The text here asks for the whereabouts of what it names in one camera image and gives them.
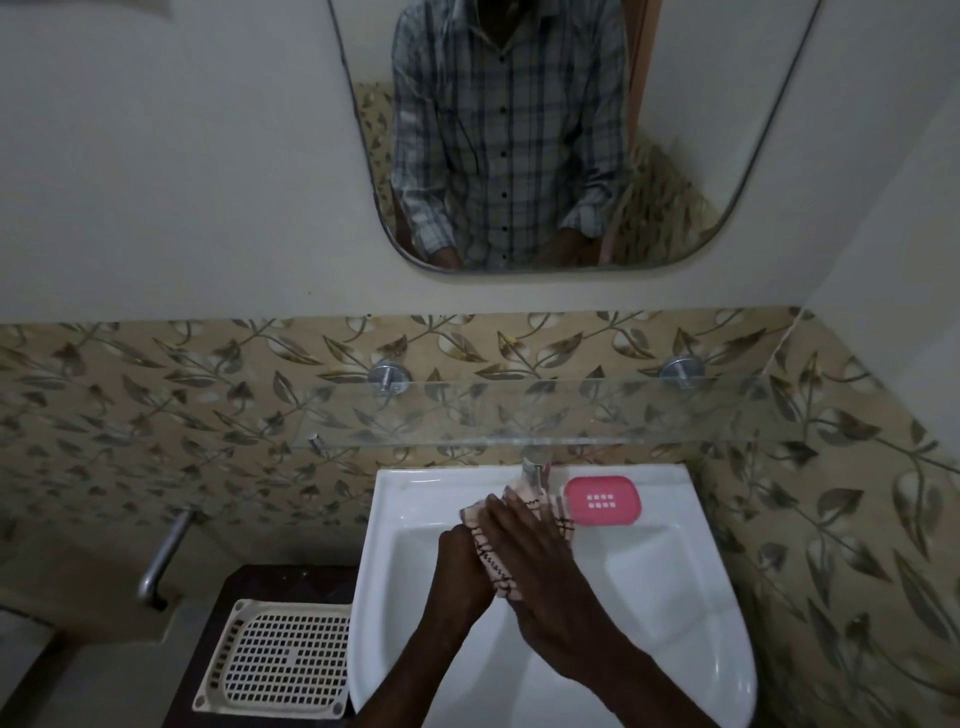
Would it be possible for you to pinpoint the pink soap dish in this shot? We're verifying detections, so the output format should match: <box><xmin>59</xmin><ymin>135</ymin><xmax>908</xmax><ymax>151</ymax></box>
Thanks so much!
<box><xmin>562</xmin><ymin>474</ymin><xmax>645</xmax><ymax>527</ymax></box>

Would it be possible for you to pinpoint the bent metal pipe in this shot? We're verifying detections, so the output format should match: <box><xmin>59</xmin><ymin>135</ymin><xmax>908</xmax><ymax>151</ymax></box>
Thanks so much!
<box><xmin>136</xmin><ymin>507</ymin><xmax>205</xmax><ymax>611</ymax></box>

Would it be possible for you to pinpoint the white checked cloth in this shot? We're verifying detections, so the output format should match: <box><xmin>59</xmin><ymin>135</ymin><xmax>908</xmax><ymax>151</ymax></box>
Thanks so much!
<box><xmin>459</xmin><ymin>480</ymin><xmax>579</xmax><ymax>602</ymax></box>

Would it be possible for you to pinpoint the person's left hand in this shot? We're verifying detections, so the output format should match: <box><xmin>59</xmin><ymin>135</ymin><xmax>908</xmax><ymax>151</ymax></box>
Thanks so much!
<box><xmin>426</xmin><ymin>524</ymin><xmax>498</xmax><ymax>629</ymax></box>

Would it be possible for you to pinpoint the dark wooden stand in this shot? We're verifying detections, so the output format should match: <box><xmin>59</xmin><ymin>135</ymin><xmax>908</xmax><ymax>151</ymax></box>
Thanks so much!
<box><xmin>160</xmin><ymin>564</ymin><xmax>363</xmax><ymax>728</ymax></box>

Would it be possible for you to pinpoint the rounded wall mirror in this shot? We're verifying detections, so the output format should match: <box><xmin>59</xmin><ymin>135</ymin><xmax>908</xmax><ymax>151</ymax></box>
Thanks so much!
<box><xmin>327</xmin><ymin>0</ymin><xmax>825</xmax><ymax>275</ymax></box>

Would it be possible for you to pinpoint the person's right hand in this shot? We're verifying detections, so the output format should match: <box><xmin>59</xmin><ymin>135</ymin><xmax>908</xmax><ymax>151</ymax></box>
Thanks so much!
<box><xmin>478</xmin><ymin>491</ymin><xmax>640</xmax><ymax>685</ymax></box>

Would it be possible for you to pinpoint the clear glass shelf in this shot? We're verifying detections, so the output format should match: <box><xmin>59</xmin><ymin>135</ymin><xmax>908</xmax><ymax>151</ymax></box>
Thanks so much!
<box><xmin>288</xmin><ymin>377</ymin><xmax>760</xmax><ymax>453</ymax></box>

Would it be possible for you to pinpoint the person's right forearm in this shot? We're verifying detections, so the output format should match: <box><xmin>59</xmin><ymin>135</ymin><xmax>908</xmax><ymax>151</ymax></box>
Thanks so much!
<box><xmin>577</xmin><ymin>648</ymin><xmax>723</xmax><ymax>728</ymax></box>

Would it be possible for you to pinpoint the white perforated plastic basket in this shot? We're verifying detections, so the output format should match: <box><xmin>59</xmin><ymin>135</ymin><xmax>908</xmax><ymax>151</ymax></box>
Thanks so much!
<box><xmin>192</xmin><ymin>598</ymin><xmax>354</xmax><ymax>714</ymax></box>

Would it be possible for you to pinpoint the round metal shelf bracket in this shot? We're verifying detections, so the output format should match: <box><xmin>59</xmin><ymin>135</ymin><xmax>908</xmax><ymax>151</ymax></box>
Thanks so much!
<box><xmin>659</xmin><ymin>356</ymin><xmax>707</xmax><ymax>392</ymax></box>
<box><xmin>367</xmin><ymin>360</ymin><xmax>411</xmax><ymax>398</ymax></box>

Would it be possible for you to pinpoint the person's left forearm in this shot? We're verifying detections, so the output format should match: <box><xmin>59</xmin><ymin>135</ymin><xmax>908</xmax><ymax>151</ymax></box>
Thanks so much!
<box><xmin>351</xmin><ymin>603</ymin><xmax>470</xmax><ymax>728</ymax></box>

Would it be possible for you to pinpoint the white ceramic sink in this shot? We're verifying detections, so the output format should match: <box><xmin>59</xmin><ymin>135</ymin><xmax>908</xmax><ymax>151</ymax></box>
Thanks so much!
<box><xmin>349</xmin><ymin>463</ymin><xmax>759</xmax><ymax>728</ymax></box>

